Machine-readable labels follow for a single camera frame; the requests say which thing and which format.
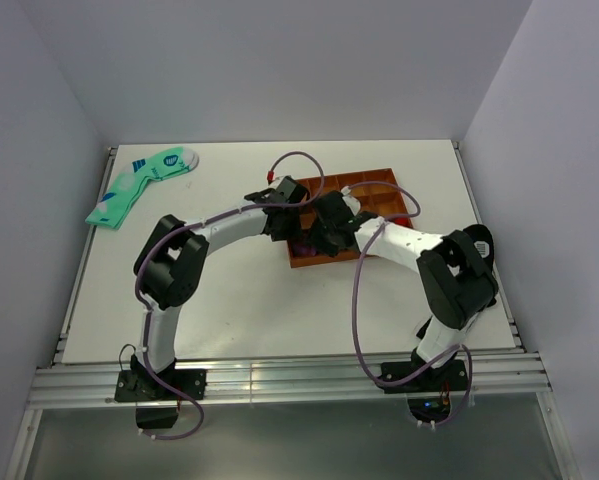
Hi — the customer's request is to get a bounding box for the black blue sock pair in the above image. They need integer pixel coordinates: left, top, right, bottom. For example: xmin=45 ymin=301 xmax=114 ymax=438
xmin=459 ymin=224 xmax=499 ymax=313

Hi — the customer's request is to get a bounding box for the rolled red sock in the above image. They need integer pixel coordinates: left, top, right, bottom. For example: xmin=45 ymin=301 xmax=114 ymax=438
xmin=391 ymin=218 xmax=413 ymax=229

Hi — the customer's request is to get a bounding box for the maroon purple orange sock pair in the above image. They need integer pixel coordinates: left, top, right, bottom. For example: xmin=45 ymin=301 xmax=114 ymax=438
xmin=291 ymin=242 xmax=318 ymax=258

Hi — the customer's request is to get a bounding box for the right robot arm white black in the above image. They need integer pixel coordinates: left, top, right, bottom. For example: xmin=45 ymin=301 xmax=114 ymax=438
xmin=309 ymin=191 xmax=499 ymax=390

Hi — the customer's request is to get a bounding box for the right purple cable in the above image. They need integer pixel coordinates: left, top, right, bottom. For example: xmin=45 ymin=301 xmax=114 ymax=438
xmin=341 ymin=182 xmax=475 ymax=427

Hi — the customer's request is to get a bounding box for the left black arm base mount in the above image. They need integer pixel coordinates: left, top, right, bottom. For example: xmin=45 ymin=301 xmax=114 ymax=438
xmin=113 ymin=367 xmax=208 ymax=431

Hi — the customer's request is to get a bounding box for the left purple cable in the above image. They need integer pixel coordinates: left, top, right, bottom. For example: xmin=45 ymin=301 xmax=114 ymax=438
xmin=134 ymin=150 xmax=326 ymax=441

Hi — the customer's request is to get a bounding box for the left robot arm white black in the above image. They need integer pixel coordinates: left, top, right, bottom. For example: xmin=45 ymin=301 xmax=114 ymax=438
xmin=133 ymin=176 xmax=311 ymax=399

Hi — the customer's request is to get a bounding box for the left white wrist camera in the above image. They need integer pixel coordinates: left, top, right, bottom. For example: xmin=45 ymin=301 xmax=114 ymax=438
xmin=266 ymin=170 xmax=285 ymax=188

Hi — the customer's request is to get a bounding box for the mint green sock pair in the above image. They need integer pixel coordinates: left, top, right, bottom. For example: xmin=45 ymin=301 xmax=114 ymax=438
xmin=85 ymin=146 xmax=200 ymax=230

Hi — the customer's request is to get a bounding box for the purple cable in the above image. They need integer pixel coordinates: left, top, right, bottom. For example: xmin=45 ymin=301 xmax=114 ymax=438
xmin=134 ymin=150 xmax=326 ymax=441
xmin=341 ymin=182 xmax=475 ymax=427

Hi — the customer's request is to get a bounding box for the aluminium table front rail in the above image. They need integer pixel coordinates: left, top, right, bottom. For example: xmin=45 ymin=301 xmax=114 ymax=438
xmin=26 ymin=351 xmax=552 ymax=410

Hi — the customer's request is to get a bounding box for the orange compartment tray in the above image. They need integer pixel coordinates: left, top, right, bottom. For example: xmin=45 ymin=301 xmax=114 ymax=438
xmin=287 ymin=168 xmax=409 ymax=268

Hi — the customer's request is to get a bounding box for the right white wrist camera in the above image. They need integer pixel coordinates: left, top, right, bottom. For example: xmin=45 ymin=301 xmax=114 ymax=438
xmin=341 ymin=186 xmax=362 ymax=216

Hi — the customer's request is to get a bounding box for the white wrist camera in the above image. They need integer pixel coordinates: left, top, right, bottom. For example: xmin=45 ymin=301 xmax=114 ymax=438
xmin=341 ymin=186 xmax=362 ymax=216
xmin=266 ymin=170 xmax=285 ymax=188

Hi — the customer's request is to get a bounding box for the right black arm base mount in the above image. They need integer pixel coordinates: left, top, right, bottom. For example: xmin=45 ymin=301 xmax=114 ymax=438
xmin=379 ymin=358 xmax=472 ymax=428

